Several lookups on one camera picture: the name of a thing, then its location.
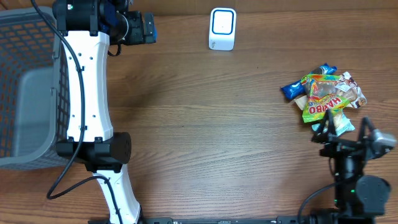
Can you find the green Haribo gummy bag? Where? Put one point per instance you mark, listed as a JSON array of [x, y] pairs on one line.
[[321, 92]]

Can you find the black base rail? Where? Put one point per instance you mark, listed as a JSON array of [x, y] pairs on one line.
[[278, 220]]

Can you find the white barcode scanner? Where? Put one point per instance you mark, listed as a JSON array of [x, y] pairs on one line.
[[222, 29]]

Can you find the light teal snack packet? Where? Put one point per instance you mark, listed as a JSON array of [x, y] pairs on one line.
[[341, 123]]

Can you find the beige brown cookie bag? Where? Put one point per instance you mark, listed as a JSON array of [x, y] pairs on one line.
[[347, 88]]

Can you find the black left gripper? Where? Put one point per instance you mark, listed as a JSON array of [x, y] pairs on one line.
[[138, 37]]

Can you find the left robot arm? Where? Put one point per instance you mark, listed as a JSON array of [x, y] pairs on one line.
[[87, 29]]

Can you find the blue Oreo cookie packet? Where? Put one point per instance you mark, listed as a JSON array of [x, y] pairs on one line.
[[295, 89]]

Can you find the grey plastic shopping basket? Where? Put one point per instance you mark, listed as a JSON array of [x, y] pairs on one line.
[[35, 104]]

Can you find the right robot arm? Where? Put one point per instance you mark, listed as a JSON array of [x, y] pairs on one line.
[[359, 198]]

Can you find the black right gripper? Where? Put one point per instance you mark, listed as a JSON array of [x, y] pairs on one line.
[[334, 145]]

